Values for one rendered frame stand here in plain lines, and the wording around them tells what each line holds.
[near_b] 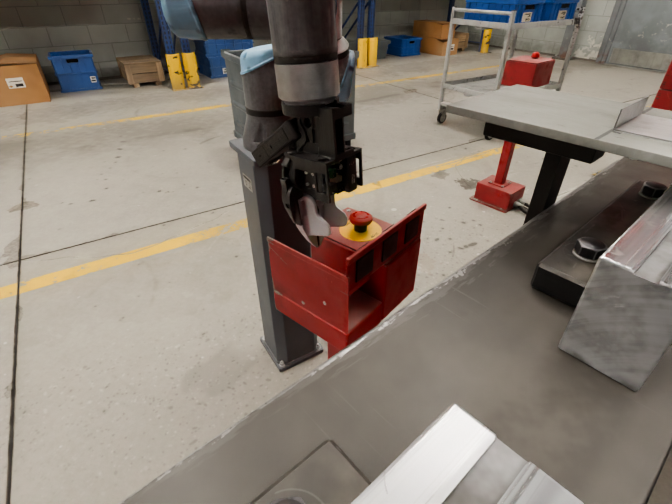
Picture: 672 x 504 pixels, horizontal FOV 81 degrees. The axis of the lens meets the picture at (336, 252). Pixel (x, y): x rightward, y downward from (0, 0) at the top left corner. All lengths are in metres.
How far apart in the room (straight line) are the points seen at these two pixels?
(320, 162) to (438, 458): 0.37
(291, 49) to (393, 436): 0.39
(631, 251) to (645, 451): 0.13
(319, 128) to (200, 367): 1.18
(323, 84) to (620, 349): 0.38
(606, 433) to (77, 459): 1.35
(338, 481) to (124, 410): 1.30
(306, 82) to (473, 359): 0.33
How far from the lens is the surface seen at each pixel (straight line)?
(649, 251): 0.36
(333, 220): 0.58
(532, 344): 0.38
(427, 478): 0.18
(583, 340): 0.38
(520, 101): 0.60
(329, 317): 0.59
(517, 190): 2.55
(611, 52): 8.30
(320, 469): 0.25
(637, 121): 0.57
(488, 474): 0.19
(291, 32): 0.48
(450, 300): 0.40
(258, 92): 1.00
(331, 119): 0.48
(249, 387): 1.44
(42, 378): 1.75
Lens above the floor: 1.13
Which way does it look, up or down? 35 degrees down
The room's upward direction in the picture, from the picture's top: straight up
